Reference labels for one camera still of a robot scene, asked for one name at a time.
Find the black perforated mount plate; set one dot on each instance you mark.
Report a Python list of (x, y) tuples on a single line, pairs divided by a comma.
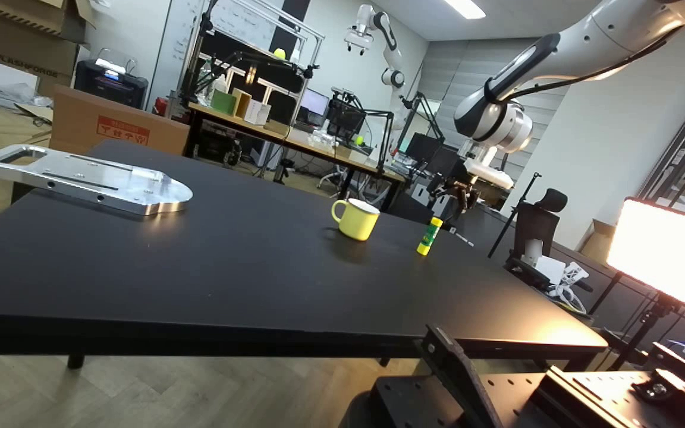
[(556, 398)]

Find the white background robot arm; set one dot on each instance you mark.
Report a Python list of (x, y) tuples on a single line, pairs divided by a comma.
[(387, 35)]

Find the ceiling light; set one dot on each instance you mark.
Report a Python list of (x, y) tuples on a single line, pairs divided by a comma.
[(465, 8)]

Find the long wooden table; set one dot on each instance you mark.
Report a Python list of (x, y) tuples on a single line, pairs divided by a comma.
[(295, 142)]

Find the white plastic gadget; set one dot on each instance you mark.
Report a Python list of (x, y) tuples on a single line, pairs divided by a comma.
[(569, 282)]

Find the tan box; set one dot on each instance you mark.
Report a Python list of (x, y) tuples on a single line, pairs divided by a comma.
[(241, 102)]

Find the black stand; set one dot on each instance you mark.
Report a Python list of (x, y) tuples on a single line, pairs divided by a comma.
[(515, 211)]

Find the aluminium mounting plate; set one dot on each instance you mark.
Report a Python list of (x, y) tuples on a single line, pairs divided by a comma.
[(93, 179)]

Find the stack of cardboard boxes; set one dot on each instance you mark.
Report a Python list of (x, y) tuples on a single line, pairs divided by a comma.
[(21, 41)]

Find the black 3d printer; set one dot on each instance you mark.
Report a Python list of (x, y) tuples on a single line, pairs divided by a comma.
[(110, 83)]

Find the black office chair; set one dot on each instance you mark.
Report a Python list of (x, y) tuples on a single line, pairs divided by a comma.
[(536, 229)]

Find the brown cardboard box red label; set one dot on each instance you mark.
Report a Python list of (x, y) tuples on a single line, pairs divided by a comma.
[(104, 122)]

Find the metal frame rack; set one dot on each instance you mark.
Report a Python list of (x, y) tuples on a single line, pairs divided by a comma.
[(259, 65)]

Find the lit light panel on stand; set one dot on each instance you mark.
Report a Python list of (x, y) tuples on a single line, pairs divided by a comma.
[(669, 255)]

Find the monitor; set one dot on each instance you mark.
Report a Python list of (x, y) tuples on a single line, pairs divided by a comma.
[(315, 104)]

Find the white box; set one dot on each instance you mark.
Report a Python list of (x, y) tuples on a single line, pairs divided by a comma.
[(257, 112)]

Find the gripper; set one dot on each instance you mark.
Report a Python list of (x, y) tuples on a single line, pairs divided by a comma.
[(453, 180)]

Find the green box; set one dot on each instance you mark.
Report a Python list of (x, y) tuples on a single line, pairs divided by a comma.
[(223, 102)]

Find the yellow mug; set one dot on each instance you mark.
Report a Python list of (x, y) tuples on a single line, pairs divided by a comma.
[(357, 221)]

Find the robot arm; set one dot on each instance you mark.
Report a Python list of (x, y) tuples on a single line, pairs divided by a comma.
[(592, 41)]

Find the yellow glue stick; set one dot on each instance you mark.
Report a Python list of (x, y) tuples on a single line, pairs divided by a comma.
[(429, 236)]

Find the small white pen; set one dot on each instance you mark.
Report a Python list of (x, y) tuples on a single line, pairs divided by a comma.
[(464, 238)]

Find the whiteboard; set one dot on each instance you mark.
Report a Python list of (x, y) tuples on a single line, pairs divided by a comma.
[(182, 35)]

